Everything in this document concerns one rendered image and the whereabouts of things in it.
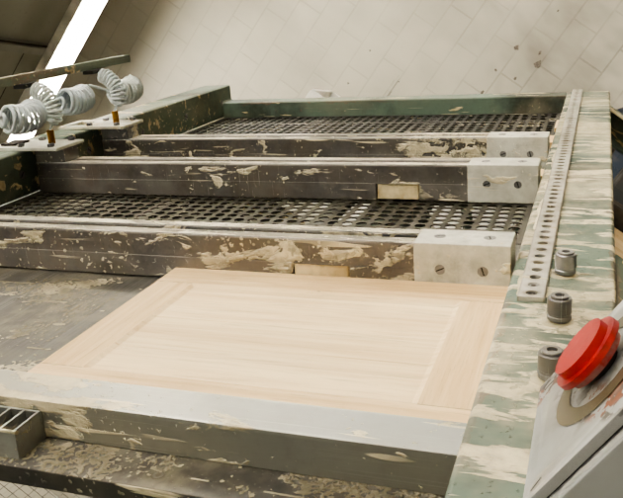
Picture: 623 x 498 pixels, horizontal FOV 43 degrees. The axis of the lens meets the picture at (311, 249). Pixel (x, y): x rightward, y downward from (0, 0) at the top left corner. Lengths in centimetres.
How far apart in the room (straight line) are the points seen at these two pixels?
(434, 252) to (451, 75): 523
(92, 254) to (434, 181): 63
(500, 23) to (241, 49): 203
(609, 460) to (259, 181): 131
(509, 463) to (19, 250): 92
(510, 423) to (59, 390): 43
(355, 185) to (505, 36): 478
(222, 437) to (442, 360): 26
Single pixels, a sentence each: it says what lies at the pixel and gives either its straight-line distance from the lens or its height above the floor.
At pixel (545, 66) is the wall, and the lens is 624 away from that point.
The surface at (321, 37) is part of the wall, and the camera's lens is 640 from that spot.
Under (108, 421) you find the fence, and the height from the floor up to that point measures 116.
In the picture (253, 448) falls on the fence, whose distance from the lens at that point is 71.
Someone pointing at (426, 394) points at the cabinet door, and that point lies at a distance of 78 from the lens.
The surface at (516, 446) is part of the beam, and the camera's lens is 65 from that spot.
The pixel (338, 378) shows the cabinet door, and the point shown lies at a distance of 82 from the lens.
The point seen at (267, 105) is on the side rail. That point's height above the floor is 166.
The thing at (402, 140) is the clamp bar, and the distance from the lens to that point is 175.
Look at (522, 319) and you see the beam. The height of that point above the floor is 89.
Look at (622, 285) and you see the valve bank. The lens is 101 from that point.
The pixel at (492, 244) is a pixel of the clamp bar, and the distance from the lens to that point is 103.
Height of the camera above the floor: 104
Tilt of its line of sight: 5 degrees up
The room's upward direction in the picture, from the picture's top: 54 degrees counter-clockwise
